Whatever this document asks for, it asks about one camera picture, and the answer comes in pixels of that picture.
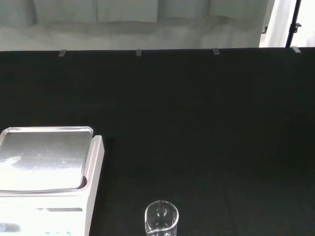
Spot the pale grey couch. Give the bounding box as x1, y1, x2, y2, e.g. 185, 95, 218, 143
0, 0, 275, 52

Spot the white electronic balance steel pan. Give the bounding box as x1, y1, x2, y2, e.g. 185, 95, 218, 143
0, 126, 104, 236

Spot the black bench cloth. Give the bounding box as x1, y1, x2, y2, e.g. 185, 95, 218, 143
0, 46, 315, 236

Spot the black tripod pole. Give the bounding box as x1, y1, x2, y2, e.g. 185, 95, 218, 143
285, 0, 303, 48

